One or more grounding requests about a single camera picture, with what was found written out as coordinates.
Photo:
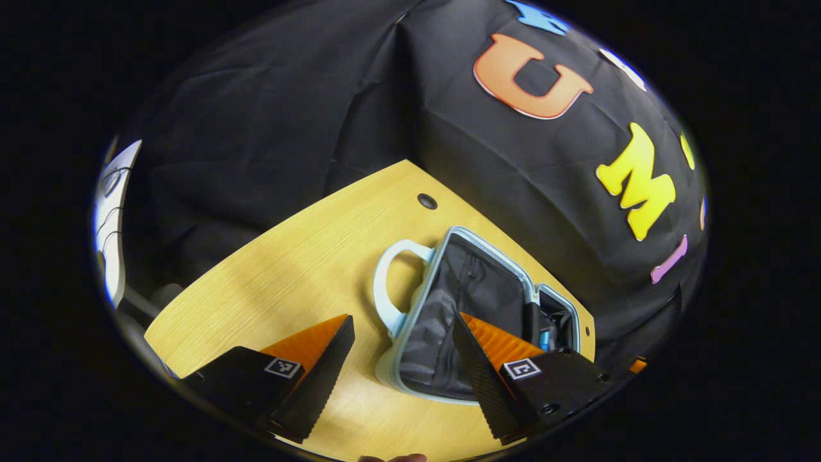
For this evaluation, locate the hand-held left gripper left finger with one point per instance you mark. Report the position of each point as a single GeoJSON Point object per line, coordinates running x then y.
{"type": "Point", "coordinates": [321, 378]}

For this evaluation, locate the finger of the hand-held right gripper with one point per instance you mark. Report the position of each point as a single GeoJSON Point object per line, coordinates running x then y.
{"type": "Point", "coordinates": [638, 364]}

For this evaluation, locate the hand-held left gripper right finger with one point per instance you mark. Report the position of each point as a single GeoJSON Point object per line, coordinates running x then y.
{"type": "Point", "coordinates": [481, 378]}

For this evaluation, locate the green bottle with blue cap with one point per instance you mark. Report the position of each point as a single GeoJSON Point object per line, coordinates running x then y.
{"type": "Point", "coordinates": [545, 339]}

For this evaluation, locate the light blue suitcase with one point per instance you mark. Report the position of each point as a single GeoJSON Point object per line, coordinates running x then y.
{"type": "Point", "coordinates": [474, 289]}

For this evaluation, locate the round black desk grommet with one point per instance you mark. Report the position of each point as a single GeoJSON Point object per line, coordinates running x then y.
{"type": "Point", "coordinates": [427, 201]}

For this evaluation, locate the white printed panel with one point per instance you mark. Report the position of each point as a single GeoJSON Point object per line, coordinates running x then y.
{"type": "Point", "coordinates": [115, 212]}

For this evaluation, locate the black backdrop cloth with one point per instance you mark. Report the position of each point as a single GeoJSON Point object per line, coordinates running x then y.
{"type": "Point", "coordinates": [288, 115]}

